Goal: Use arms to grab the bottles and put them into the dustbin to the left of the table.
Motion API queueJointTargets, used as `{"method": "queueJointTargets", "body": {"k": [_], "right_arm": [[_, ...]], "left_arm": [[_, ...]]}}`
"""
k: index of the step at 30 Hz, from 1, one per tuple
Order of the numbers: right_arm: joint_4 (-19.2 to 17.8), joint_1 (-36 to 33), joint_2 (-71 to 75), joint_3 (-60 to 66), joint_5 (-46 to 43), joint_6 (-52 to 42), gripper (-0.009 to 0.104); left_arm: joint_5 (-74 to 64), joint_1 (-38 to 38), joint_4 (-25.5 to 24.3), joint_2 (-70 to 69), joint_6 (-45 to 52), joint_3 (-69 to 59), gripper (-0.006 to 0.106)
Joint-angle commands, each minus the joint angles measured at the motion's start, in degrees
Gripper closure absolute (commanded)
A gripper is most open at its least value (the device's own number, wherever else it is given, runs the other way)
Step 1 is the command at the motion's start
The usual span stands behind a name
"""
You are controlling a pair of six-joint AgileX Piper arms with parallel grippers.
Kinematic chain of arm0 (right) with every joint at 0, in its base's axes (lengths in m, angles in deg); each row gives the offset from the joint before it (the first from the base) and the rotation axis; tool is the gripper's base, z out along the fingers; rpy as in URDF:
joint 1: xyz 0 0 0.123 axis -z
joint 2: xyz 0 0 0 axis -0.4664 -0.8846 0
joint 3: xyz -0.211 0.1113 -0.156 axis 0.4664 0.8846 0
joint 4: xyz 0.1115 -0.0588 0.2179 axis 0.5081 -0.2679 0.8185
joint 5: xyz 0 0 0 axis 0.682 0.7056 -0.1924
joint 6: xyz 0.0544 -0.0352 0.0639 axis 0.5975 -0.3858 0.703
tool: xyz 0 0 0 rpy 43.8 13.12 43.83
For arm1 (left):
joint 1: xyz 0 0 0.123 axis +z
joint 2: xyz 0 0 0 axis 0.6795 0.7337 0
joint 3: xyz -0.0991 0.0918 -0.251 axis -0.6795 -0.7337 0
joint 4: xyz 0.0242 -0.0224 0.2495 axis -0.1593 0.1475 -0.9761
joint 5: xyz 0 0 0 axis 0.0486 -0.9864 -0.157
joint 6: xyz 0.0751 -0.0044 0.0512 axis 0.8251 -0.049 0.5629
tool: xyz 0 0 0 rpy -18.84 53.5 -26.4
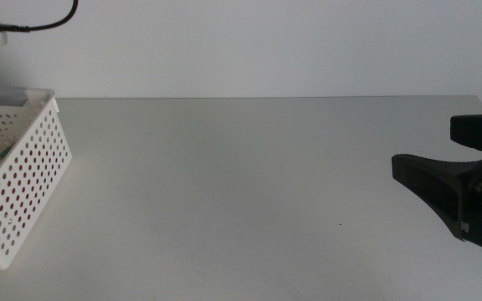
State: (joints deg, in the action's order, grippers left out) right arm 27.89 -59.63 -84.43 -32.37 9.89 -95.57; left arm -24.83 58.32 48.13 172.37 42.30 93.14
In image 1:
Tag white perforated plastic basket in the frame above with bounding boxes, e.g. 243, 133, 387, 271
0, 87, 73, 270

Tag thick black braided cable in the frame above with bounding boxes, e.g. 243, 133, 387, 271
0, 0, 79, 33

